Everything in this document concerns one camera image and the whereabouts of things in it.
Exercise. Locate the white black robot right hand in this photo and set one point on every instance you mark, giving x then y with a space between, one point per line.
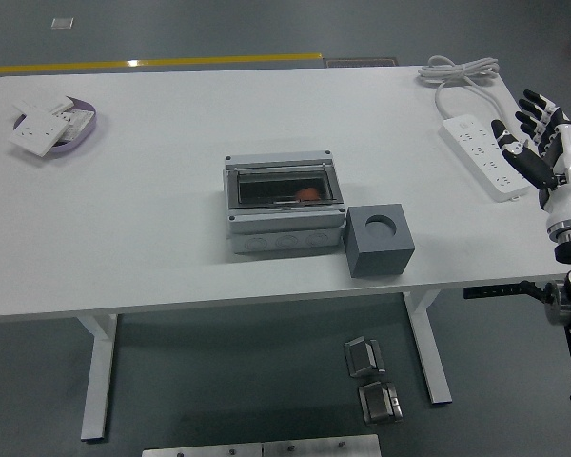
568 190

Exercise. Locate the orange cylinder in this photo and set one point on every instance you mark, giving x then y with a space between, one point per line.
308 194

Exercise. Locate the grey junction box with lid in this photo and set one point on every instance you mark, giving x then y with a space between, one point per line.
281 226

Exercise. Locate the grey cube with round hole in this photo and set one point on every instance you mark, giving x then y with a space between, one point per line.
380 259

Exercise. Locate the black table control panel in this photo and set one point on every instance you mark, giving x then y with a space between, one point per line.
490 291

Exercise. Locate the white table leg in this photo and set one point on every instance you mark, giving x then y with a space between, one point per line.
97 381
433 362

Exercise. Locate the brown floor cover plate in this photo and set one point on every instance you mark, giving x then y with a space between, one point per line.
361 62

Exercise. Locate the open metal floor block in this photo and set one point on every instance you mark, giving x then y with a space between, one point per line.
364 357

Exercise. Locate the closed metal floor block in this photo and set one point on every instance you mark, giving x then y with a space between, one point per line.
380 402

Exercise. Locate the yellow floor tape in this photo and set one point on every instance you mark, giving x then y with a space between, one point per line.
171 61

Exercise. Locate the small printed socket plate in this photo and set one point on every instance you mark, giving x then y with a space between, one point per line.
78 121

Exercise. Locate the purple oval tray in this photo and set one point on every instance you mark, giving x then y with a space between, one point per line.
73 145

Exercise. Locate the small grey floor square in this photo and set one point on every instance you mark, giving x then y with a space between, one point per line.
62 23

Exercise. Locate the metal base plate with screws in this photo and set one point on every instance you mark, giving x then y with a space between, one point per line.
319 447

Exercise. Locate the long metal base plate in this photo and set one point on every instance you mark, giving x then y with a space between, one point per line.
200 451

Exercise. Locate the white wall switch plate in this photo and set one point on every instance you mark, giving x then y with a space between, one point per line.
43 104

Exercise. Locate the large white wall socket plate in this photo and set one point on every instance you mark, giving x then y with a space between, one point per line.
35 133

